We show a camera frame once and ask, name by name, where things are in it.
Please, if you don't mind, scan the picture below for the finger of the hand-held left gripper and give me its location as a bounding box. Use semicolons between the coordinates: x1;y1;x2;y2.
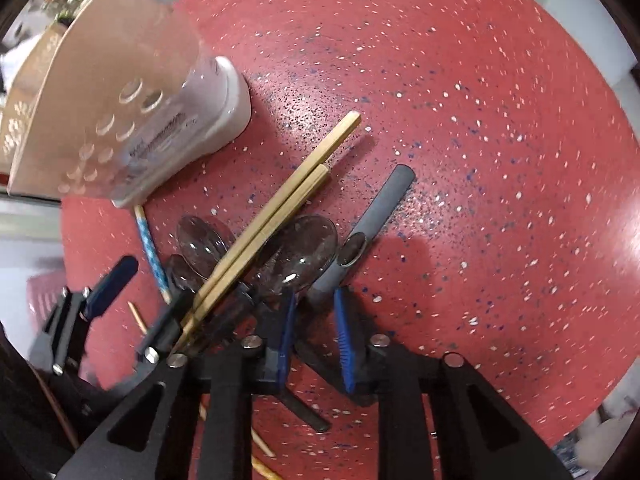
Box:
139;287;195;365
42;256;139;376

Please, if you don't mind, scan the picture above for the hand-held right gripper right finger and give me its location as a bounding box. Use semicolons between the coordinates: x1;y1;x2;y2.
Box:
332;285;576;480

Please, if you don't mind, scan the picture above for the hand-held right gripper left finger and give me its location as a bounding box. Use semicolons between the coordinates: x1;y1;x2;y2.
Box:
55;287;301;480

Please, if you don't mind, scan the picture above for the black handled utensil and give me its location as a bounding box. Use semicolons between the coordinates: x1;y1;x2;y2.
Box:
295;342;376;408
277;385;332;433

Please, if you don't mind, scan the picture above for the small metal spoon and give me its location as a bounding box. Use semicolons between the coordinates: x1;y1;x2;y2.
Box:
176;215;237;281
165;255;202;294

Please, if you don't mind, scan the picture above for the blue patterned stick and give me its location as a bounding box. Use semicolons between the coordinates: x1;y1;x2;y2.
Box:
133;205;174;306

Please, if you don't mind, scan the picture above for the large metal spoon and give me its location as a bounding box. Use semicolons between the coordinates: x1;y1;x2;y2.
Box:
247;215;340;297

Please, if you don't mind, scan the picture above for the bamboo chopstick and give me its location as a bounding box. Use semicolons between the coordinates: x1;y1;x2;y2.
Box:
180;164;331;352
197;111;362;298

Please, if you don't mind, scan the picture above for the grey handled utensil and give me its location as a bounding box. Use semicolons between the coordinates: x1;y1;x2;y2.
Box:
307;164;417;308

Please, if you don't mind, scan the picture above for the beige perforated utensil holder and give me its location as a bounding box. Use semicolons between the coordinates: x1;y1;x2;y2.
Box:
0;0;252;209

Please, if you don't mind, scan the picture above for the pink chair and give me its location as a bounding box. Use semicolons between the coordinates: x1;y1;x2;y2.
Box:
27;272;68;356

